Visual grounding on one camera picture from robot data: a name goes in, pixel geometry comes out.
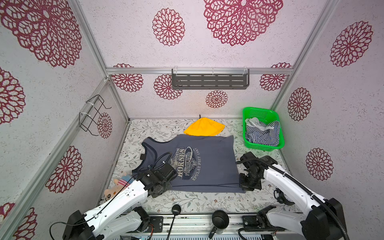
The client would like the black wire wall rack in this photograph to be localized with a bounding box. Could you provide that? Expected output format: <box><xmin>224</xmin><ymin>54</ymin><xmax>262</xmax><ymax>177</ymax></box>
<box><xmin>78</xmin><ymin>95</ymin><xmax>113</xmax><ymax>139</ymax></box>

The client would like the black ladle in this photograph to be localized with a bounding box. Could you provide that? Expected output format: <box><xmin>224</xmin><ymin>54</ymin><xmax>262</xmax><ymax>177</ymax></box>
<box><xmin>166</xmin><ymin>204</ymin><xmax>182</xmax><ymax>240</ymax></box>

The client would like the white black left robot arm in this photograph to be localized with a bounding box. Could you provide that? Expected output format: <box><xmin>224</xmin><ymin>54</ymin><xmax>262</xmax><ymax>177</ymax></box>
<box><xmin>63</xmin><ymin>163</ymin><xmax>178</xmax><ymax>240</ymax></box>

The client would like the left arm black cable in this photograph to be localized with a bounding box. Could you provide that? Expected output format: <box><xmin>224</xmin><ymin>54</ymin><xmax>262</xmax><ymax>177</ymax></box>
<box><xmin>49</xmin><ymin>152</ymin><xmax>173</xmax><ymax>240</ymax></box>

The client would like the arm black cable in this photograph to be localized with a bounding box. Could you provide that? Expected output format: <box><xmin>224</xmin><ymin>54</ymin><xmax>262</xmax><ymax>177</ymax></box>
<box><xmin>235</xmin><ymin>157</ymin><xmax>350</xmax><ymax>240</ymax></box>
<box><xmin>49</xmin><ymin>152</ymin><xmax>173</xmax><ymax>240</ymax></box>

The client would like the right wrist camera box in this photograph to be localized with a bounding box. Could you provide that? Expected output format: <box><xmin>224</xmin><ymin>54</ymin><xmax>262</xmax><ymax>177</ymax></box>
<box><xmin>237</xmin><ymin>152</ymin><xmax>259</xmax><ymax>165</ymax></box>

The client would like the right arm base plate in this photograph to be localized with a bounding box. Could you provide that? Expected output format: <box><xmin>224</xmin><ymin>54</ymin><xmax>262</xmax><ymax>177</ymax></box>
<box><xmin>242</xmin><ymin>215</ymin><xmax>261</xmax><ymax>229</ymax></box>

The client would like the cartoon boy plush doll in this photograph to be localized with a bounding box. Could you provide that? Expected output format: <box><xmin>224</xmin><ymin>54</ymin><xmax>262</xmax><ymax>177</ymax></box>
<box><xmin>104</xmin><ymin>175</ymin><xmax>134</xmax><ymax>201</ymax></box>

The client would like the round pressure gauge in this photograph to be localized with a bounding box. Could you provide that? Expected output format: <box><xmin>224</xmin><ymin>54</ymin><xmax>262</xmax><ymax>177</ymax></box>
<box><xmin>274</xmin><ymin>188</ymin><xmax>295</xmax><ymax>206</ymax></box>

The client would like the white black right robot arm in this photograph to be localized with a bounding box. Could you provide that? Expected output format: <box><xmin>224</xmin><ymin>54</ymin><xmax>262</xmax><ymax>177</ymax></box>
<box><xmin>239</xmin><ymin>158</ymin><xmax>350</xmax><ymax>240</ymax></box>

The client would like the yellow fabric hat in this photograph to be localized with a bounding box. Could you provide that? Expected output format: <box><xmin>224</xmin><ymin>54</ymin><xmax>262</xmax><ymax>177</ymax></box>
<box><xmin>184</xmin><ymin>118</ymin><xmax>226</xmax><ymax>137</ymax></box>

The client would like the striped tank top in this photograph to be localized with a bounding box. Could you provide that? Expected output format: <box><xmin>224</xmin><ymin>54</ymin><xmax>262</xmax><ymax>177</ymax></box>
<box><xmin>245</xmin><ymin>118</ymin><xmax>281</xmax><ymax>147</ymax></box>

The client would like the grey wall shelf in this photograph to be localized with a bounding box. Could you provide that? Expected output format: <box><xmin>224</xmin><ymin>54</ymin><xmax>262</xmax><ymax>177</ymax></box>
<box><xmin>171</xmin><ymin>69</ymin><xmax>250</xmax><ymax>90</ymax></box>

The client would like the green plastic basket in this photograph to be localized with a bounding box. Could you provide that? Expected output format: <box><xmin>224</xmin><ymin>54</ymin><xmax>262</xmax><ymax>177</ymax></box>
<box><xmin>243</xmin><ymin>107</ymin><xmax>285</xmax><ymax>152</ymax></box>

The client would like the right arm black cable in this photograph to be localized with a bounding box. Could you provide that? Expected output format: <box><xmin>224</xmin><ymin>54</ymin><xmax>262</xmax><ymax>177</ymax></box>
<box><xmin>235</xmin><ymin>157</ymin><xmax>350</xmax><ymax>240</ymax></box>

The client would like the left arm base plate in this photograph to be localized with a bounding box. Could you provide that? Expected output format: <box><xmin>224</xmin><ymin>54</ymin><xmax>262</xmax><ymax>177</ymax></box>
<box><xmin>146</xmin><ymin>216</ymin><xmax>164</xmax><ymax>233</ymax></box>

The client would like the grey blue tank top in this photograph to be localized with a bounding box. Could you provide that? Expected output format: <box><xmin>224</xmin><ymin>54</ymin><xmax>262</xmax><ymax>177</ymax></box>
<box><xmin>132</xmin><ymin>135</ymin><xmax>244</xmax><ymax>193</ymax></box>

